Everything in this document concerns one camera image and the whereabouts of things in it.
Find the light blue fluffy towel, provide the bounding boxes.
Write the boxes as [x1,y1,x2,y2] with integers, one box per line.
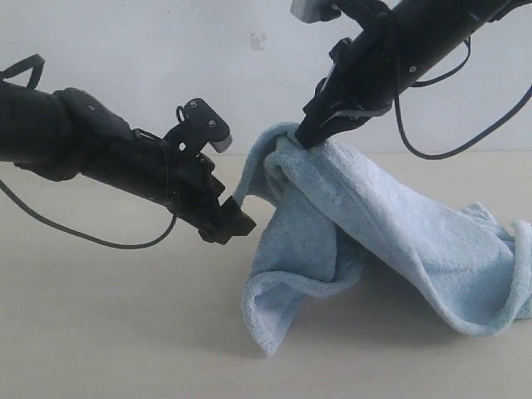
[234,122,531,357]

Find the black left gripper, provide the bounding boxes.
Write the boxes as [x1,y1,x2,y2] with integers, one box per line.
[132,129,256,244]

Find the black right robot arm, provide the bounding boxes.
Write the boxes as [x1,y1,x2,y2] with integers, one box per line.
[290,1,525,149]

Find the black camera cable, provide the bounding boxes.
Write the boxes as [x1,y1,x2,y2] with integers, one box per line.
[392,37,532,160]
[0,178,178,250]

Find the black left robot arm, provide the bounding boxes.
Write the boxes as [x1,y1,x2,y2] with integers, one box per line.
[1,54,255,244]

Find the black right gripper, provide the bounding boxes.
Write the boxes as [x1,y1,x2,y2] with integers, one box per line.
[295,32,420,149]

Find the black left camera cable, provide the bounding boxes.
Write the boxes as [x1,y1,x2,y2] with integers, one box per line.
[0,178,178,250]

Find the black right camera cable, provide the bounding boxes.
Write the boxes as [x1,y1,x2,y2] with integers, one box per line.
[392,37,532,160]

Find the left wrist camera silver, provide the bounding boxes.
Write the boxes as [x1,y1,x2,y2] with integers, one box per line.
[163,98,233,157]

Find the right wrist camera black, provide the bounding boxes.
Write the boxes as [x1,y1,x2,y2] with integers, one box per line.
[290,0,392,26]

